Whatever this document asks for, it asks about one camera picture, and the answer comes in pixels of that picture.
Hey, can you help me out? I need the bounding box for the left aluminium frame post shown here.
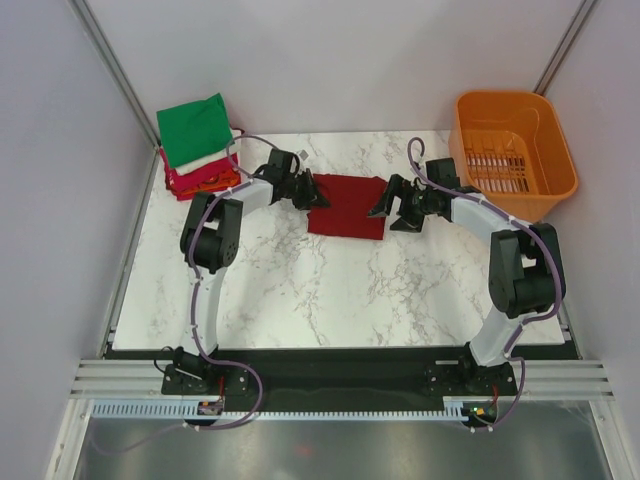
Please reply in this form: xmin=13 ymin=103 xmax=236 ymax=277
xmin=69 ymin=0 xmax=163 ymax=149

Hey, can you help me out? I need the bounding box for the green folded t shirt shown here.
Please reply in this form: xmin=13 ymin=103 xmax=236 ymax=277
xmin=156 ymin=93 xmax=232 ymax=169

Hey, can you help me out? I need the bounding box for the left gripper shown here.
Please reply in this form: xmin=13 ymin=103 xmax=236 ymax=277
xmin=283 ymin=171 xmax=330 ymax=213

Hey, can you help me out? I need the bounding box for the orange print folded t shirt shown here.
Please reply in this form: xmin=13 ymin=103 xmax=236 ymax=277
xmin=191 ymin=168 xmax=241 ymax=194

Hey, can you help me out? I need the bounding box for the pink red folded t shirt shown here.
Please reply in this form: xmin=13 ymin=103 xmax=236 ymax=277
xmin=159 ymin=149 xmax=236 ymax=201

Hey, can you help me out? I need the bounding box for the orange plastic basket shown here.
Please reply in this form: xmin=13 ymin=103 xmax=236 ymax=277
xmin=449 ymin=90 xmax=578 ymax=223

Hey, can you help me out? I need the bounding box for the right aluminium frame post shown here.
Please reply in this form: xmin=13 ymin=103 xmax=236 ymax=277
xmin=533 ymin=0 xmax=600 ymax=96

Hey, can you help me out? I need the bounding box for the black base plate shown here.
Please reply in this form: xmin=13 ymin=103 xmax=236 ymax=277
xmin=161 ymin=346 xmax=517 ymax=411

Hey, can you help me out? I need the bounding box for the aluminium frame post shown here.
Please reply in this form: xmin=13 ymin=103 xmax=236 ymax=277
xmin=69 ymin=0 xmax=163 ymax=149
xmin=533 ymin=0 xmax=600 ymax=96

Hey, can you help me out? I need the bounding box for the white folded t shirt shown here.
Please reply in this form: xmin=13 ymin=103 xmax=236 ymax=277
xmin=175 ymin=129 xmax=244 ymax=176

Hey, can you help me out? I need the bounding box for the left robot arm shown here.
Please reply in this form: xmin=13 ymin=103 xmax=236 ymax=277
xmin=173 ymin=148 xmax=330 ymax=393

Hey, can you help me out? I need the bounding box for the white slotted cable duct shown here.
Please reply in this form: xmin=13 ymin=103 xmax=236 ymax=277
xmin=91 ymin=397 xmax=496 ymax=421

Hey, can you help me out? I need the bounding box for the dark red t shirt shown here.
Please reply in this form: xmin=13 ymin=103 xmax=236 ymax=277
xmin=307 ymin=174 xmax=387 ymax=241

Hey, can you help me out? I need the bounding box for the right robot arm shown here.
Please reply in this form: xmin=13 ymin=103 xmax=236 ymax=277
xmin=368 ymin=158 xmax=566 ymax=394

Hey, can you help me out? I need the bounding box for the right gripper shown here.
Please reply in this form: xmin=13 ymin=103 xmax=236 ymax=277
xmin=368 ymin=174 xmax=438 ymax=234

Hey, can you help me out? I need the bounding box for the aluminium rail profile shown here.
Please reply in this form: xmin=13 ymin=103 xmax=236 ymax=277
xmin=70 ymin=359 xmax=613 ymax=401

